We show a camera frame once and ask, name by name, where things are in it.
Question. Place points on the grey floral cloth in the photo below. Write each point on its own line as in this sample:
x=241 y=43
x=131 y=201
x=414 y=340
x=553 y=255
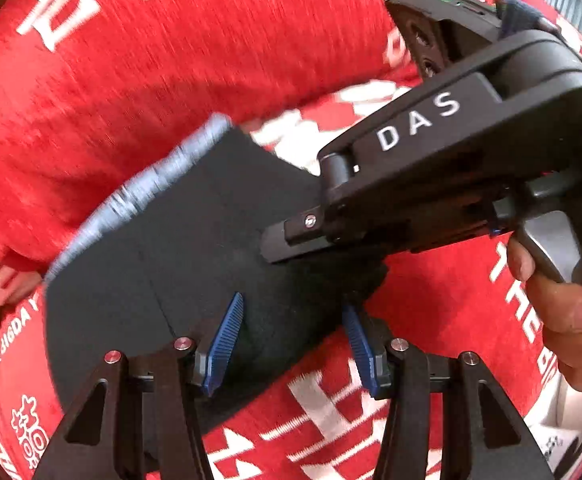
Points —
x=136 y=195

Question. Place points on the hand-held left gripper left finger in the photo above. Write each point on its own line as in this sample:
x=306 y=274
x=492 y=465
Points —
x=225 y=345

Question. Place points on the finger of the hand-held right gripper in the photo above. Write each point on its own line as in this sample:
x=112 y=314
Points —
x=296 y=237

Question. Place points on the red quilt with white characters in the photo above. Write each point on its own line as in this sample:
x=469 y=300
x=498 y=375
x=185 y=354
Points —
x=171 y=60

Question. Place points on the red printed bedsheet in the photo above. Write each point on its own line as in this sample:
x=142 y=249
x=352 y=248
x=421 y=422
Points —
x=421 y=305

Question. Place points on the black pants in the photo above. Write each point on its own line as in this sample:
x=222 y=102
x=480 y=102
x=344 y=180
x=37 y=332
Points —
x=171 y=260

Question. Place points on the person's right hand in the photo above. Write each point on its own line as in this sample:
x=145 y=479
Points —
x=571 y=330

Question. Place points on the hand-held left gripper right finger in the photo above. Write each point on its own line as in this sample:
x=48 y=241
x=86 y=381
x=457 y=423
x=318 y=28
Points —
x=362 y=355

